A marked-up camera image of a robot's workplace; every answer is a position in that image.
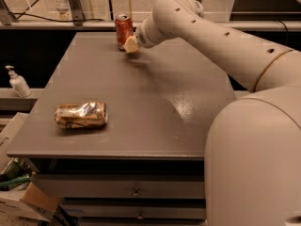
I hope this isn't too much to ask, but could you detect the black cable on floor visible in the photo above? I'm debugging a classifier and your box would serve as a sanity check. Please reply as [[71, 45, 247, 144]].
[[8, 0, 106, 24]]

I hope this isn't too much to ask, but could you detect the red coke can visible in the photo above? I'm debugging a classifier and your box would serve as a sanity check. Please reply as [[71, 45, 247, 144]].
[[115, 14, 134, 50]]

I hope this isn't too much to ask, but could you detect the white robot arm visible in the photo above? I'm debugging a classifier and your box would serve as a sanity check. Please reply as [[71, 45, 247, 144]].
[[125, 0, 301, 226]]

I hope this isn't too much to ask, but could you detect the crushed gold can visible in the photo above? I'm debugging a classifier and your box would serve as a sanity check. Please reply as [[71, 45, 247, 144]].
[[55, 101, 108, 129]]

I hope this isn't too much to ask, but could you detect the white pump bottle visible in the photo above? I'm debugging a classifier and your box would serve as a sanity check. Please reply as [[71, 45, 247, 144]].
[[6, 65, 31, 98]]

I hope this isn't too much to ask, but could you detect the metal railing frame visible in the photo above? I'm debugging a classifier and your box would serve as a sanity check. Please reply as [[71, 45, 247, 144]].
[[1, 0, 301, 32]]

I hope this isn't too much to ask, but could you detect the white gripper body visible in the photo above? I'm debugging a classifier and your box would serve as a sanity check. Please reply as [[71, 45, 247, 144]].
[[135, 17, 166, 48]]

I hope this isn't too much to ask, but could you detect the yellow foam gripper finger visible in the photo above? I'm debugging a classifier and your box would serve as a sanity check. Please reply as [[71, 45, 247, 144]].
[[123, 36, 140, 53]]

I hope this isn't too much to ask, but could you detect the grey drawer cabinet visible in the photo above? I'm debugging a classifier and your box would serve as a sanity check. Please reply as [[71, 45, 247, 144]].
[[8, 32, 234, 226]]

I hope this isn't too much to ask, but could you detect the cardboard box with items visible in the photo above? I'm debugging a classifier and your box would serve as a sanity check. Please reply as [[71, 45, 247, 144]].
[[0, 113, 59, 222]]

